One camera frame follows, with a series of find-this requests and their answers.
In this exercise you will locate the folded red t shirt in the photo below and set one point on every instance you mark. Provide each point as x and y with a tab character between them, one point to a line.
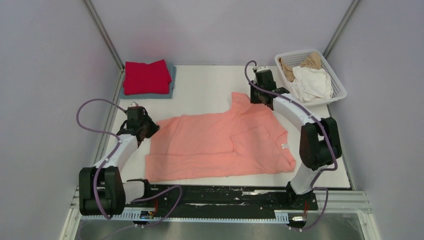
146	78

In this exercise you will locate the white plastic basket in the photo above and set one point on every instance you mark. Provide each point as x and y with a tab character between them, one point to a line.
294	58

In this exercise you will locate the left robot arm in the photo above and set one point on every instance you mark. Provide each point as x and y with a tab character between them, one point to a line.
102	192

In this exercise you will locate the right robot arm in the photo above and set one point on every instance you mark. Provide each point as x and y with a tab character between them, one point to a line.
319	146

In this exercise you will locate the slotted cable duct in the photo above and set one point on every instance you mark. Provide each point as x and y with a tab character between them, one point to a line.
209	215

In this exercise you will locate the folded grey-blue t shirt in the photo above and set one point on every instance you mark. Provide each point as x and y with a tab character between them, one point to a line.
172	69

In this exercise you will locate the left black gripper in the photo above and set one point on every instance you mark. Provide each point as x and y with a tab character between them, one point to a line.
154	127

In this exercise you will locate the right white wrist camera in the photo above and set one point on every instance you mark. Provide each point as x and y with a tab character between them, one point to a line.
257	69

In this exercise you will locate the aluminium frame rail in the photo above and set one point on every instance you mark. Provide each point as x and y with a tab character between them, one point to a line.
336	201

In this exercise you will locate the tan t shirt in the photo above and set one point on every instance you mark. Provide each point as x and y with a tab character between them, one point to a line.
313	61

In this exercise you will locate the salmon pink t shirt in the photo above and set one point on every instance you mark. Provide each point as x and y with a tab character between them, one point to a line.
245	140

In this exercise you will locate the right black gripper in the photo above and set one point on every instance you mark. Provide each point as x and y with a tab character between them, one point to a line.
253	100

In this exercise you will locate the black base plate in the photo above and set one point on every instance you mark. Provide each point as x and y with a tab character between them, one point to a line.
164	198

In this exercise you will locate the white t shirt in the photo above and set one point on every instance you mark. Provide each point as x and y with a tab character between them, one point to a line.
311	85

